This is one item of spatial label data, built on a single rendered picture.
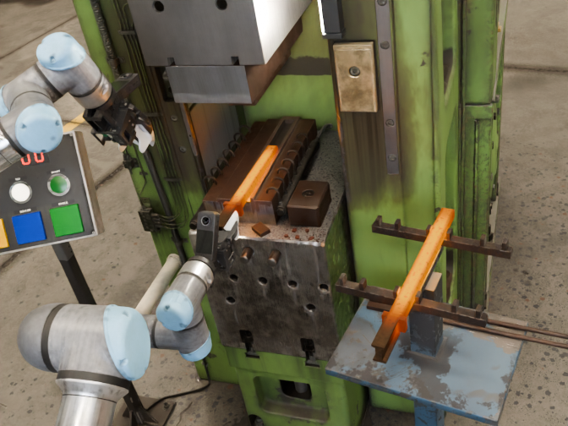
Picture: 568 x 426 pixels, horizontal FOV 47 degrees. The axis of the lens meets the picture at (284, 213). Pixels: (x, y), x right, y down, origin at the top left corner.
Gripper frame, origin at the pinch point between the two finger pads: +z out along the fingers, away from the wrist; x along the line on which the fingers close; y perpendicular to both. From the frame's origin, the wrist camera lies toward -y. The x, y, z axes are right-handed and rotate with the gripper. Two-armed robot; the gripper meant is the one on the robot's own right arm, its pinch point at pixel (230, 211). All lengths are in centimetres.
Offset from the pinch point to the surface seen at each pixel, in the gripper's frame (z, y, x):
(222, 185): 16.0, 3.4, -9.3
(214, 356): 25, 86, -34
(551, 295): 91, 100, 82
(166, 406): 10, 99, -50
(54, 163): -0.3, -12.0, -47.1
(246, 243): 3.0, 12.1, 0.9
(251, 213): 8.9, 6.8, 1.1
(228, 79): 8.1, -31.6, 3.1
